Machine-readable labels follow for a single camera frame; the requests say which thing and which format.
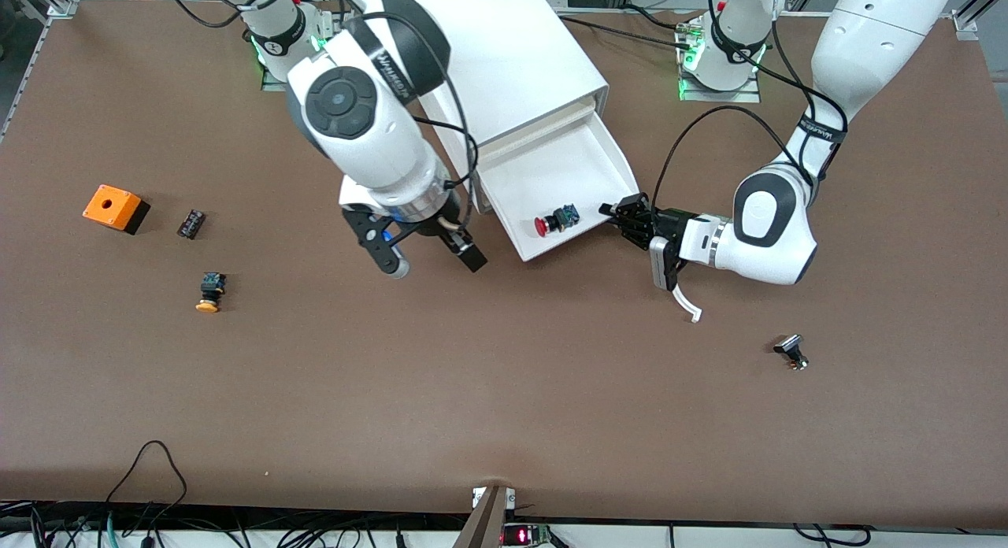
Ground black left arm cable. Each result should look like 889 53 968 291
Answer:
650 0 850 212

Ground orange button box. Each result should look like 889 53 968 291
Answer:
82 184 151 235

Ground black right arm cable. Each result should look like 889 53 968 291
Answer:
345 9 480 220

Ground white semicircular plastic bracket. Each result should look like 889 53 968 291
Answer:
671 283 702 324

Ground red pushbutton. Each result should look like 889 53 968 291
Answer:
533 203 582 238

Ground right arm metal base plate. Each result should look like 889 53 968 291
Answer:
261 28 349 93

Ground yellow pushbutton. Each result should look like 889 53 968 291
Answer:
195 271 228 314

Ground white drawer cabinet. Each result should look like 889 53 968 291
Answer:
408 0 612 215

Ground red LED device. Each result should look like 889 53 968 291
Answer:
501 522 554 548

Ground black metal key switch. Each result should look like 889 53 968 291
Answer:
773 334 810 372

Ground black looped cable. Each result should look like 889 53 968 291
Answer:
105 439 189 527

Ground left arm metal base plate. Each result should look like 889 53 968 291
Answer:
677 19 762 104

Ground brown angled post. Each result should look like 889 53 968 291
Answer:
452 485 514 548

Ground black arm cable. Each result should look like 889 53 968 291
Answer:
345 9 480 220
650 0 850 212

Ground black cable behind cabinet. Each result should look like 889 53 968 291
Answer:
558 14 687 51

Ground white drawer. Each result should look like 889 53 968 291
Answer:
476 110 641 264

